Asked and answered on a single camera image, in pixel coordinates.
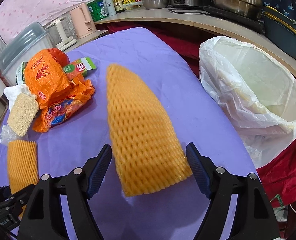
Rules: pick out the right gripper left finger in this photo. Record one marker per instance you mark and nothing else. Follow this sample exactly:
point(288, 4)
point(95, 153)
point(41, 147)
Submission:
point(96, 169)

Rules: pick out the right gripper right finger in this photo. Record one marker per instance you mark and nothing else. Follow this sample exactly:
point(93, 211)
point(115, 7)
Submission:
point(202, 168)

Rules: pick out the small orange foam net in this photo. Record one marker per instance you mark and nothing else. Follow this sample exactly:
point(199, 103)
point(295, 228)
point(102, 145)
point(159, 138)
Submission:
point(22, 164)

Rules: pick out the clear plastic bag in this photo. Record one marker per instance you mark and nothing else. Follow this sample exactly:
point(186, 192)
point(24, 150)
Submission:
point(7, 135)

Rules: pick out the orange snack wrapper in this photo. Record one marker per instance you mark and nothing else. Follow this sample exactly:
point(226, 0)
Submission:
point(65, 105)

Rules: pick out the beige loofah sponge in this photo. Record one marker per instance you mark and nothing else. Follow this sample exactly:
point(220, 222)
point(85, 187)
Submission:
point(22, 114)

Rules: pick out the green orange small box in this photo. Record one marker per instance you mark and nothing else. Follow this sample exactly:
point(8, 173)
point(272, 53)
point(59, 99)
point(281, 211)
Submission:
point(79, 67)

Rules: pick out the white paper towel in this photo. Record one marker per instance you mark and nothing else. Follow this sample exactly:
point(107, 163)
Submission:
point(12, 93)

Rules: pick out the green white milk carton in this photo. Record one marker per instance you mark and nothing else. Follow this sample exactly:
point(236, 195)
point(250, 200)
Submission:
point(20, 73)

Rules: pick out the orange tea bag wrapper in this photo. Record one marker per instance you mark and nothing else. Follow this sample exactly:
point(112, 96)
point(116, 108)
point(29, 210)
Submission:
point(45, 77)

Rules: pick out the white lined trash bin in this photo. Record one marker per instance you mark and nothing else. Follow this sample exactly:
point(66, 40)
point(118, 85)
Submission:
point(255, 91)

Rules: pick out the red cloth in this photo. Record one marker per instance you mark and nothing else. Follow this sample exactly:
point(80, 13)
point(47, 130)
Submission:
point(279, 176)

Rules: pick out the white glass kettle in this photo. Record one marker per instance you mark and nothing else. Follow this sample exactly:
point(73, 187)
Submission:
point(62, 36)

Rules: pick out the pink electric kettle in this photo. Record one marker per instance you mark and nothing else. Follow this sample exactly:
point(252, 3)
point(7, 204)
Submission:
point(82, 21)

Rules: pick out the white dish rack box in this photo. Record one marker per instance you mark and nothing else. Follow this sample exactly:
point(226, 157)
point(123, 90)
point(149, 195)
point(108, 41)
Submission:
point(22, 48)

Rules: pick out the black induction cooker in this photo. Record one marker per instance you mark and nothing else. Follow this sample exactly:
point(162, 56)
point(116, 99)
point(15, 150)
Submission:
point(254, 25)

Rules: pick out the stacked teal yellow basins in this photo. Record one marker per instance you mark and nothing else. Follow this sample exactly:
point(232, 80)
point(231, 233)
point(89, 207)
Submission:
point(281, 30)

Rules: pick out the green tin can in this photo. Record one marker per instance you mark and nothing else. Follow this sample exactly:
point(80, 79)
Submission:
point(97, 10)

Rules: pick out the white bottle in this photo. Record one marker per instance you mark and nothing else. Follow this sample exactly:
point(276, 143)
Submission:
point(110, 7)

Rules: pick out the dark sauce bottle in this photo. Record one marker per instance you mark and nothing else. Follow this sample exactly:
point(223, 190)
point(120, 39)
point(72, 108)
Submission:
point(118, 6)

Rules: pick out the small steel pot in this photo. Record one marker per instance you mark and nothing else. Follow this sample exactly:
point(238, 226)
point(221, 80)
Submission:
point(155, 4)

